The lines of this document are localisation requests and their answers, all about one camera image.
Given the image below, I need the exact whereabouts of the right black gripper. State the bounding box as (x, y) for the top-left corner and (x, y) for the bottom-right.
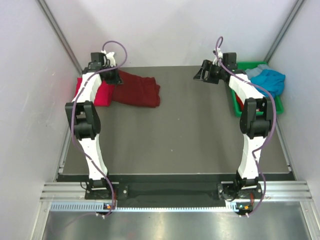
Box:
(193, 60), (226, 85)

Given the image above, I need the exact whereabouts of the dark maroon t-shirt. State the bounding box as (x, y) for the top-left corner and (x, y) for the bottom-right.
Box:
(112, 70), (161, 108)

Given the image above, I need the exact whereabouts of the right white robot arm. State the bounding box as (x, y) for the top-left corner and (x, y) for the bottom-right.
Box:
(194, 49), (274, 201)

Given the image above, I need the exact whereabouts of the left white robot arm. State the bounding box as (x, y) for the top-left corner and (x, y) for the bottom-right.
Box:
(65, 50), (123, 201)

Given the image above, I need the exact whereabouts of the folded bright red t-shirt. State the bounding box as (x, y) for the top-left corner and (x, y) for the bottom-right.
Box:
(73, 77), (115, 108)

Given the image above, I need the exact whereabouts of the green plastic bin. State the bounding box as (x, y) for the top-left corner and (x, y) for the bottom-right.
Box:
(230, 61), (285, 118)

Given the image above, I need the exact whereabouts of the grey t-shirt in bin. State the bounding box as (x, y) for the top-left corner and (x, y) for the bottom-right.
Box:
(245, 64), (271, 79)

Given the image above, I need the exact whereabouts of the red t-shirt in bin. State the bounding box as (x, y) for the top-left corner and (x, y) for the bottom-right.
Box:
(235, 94), (244, 112)

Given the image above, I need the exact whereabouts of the blue t-shirt in bin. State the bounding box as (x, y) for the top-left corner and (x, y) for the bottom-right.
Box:
(250, 69), (286, 98)

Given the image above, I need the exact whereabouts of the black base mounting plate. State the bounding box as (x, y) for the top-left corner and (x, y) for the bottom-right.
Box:
(84, 181), (263, 201)

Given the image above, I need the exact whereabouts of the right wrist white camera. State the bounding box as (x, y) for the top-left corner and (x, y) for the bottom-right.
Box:
(212, 48), (223, 66)

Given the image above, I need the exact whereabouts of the wrist white camera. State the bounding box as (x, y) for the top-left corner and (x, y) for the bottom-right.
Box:
(212, 48), (223, 66)
(101, 50), (117, 68)

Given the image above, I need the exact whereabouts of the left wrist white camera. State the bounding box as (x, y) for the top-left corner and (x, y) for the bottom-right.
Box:
(101, 50), (117, 68)

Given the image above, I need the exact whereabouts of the left aluminium corner post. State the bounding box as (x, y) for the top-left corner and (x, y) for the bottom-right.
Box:
(35, 0), (82, 75)

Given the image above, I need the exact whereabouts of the aluminium corner post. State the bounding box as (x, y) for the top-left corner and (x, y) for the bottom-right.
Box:
(263, 0), (306, 63)
(35, 0), (82, 75)

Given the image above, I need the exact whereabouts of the right aluminium corner post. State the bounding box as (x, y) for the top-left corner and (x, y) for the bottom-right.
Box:
(263, 0), (306, 63)

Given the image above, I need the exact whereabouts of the aluminium front rail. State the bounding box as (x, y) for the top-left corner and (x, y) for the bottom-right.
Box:
(40, 181), (313, 202)

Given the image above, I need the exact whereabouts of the grey slotted cable duct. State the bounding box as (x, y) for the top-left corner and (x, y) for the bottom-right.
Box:
(50, 201), (239, 213)

